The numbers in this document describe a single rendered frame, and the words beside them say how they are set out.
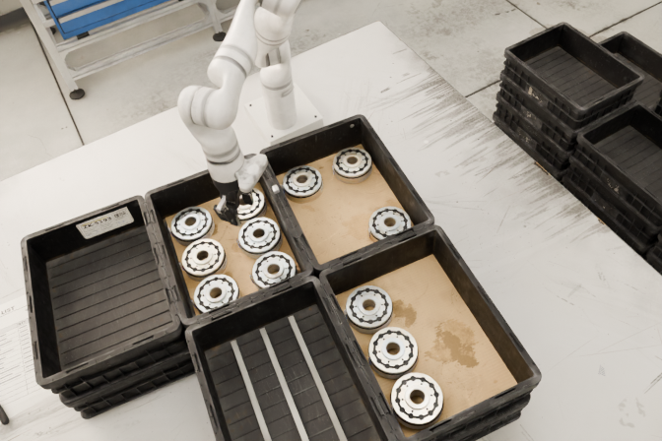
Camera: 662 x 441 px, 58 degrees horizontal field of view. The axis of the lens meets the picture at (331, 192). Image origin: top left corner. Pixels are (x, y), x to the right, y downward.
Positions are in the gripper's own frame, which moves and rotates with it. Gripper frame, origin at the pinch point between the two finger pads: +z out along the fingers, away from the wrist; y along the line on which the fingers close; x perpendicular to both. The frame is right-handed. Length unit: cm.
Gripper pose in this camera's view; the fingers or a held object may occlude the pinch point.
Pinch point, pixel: (241, 210)
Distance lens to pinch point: 132.8
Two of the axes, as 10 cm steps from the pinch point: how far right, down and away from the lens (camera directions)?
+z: 0.8, 6.2, 7.8
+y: -3.8, 7.4, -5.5
